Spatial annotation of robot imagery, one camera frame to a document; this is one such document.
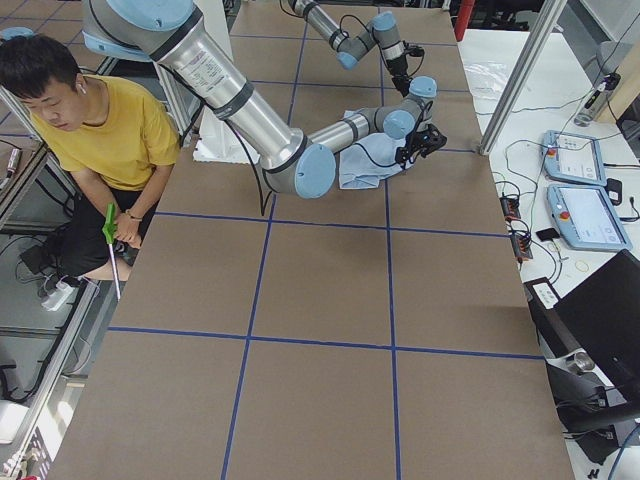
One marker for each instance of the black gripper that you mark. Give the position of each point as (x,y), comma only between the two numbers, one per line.
(400,80)

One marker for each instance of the light blue button shirt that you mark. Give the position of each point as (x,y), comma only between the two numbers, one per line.
(369,161)

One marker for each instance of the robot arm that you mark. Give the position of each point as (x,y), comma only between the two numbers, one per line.
(172,34)
(350,35)

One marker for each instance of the clear plastic bag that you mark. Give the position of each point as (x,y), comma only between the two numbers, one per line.
(487,81)

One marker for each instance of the black usb hub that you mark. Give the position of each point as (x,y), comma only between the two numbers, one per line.
(519,232)

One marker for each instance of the upper blue teach pendant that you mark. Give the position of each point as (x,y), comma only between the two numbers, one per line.
(573,158)

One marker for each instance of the blue teach pendant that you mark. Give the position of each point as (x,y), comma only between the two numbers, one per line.
(573,158)
(585,218)

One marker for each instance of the plastic water bottle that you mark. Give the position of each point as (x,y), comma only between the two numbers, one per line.
(597,100)

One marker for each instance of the lower blue teach pendant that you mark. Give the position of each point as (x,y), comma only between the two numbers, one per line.
(585,218)

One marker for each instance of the person in yellow shirt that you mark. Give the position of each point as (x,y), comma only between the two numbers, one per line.
(110,134)

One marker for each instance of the black monitor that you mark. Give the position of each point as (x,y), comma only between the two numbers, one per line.
(602,315)

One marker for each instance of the green tool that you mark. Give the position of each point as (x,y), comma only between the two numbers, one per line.
(108,230)

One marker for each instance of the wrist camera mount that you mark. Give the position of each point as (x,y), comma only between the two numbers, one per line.
(420,143)
(413,50)

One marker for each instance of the aluminium frame post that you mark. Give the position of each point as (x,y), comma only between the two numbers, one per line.
(547,19)

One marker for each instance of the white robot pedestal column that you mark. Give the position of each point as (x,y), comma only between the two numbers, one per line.
(216,141)

